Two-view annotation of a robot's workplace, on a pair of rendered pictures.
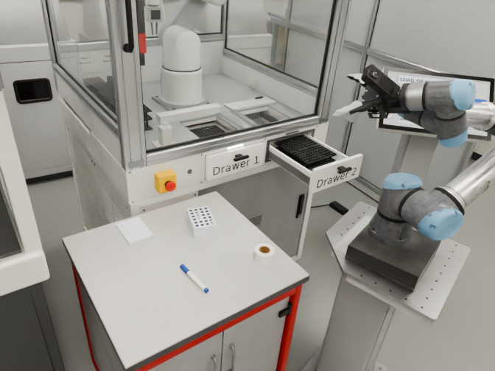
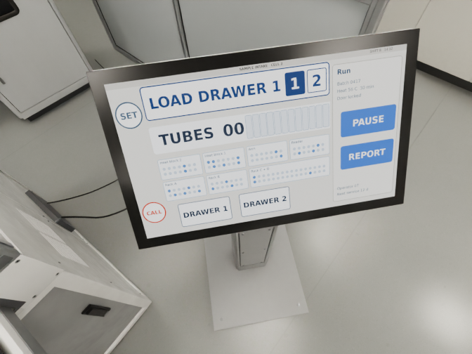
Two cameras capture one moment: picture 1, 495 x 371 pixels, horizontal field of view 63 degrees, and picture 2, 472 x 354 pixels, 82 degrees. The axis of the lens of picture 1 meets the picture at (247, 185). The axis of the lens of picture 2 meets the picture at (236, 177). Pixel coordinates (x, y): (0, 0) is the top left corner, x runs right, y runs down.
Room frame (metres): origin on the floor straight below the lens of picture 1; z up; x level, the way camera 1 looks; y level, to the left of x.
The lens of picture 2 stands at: (1.61, -0.75, 1.46)
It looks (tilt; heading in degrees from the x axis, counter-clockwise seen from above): 60 degrees down; 348
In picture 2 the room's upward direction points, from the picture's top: 3 degrees counter-clockwise
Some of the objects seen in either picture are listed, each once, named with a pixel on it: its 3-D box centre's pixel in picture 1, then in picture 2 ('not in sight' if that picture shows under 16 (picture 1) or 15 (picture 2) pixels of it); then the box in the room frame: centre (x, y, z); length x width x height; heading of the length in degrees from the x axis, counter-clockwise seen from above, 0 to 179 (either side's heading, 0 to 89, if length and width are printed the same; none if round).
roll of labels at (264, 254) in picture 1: (264, 254); not in sight; (1.03, -0.08, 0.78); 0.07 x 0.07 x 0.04
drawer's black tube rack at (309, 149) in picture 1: (303, 154); not in sight; (1.63, -0.24, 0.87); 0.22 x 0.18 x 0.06; 38
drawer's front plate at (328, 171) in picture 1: (336, 173); not in sight; (1.47, -0.37, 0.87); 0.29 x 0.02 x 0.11; 128
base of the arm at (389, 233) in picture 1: (392, 221); not in sight; (1.15, -0.52, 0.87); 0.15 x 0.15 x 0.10
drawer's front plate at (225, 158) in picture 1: (236, 160); not in sight; (1.50, 0.06, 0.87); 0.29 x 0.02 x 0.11; 128
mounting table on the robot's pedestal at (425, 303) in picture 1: (387, 261); not in sight; (1.14, -0.54, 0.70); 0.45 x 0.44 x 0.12; 54
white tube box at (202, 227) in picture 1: (201, 220); not in sight; (1.19, 0.16, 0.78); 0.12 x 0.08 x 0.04; 23
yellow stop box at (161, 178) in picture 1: (166, 181); not in sight; (1.28, 0.31, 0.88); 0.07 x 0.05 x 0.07; 128
